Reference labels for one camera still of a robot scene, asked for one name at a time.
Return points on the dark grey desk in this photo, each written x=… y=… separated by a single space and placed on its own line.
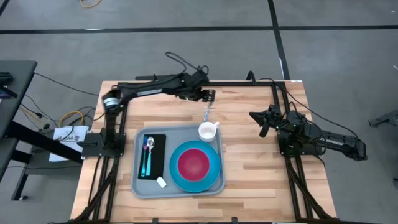
x=15 y=81

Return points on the grey plastic tray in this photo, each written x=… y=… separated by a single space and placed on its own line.
x=146 y=189

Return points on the grey metal stand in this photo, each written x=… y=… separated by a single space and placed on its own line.
x=385 y=118

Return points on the blue round plate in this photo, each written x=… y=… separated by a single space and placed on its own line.
x=174 y=174

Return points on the black aluminium table frame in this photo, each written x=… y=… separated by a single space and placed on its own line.
x=242 y=83

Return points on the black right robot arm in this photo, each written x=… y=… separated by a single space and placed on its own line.
x=335 y=141

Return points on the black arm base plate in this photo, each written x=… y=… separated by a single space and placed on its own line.
x=93 y=149
x=286 y=149

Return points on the white paper sheet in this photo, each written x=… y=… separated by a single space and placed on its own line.
x=70 y=137

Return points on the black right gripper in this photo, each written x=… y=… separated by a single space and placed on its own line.
x=273 y=118

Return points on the black device on desk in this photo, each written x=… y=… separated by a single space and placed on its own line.
x=4 y=76

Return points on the black mount bar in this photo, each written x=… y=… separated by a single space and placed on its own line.
x=146 y=77

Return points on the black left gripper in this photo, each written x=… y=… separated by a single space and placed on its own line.
x=191 y=87

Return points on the black cloth napkin white tag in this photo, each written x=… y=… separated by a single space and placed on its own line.
x=158 y=155

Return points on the white mug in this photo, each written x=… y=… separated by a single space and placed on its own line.
x=206 y=132

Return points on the magenta bowl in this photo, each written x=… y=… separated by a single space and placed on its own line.
x=193 y=165

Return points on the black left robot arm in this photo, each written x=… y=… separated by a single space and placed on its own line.
x=146 y=88

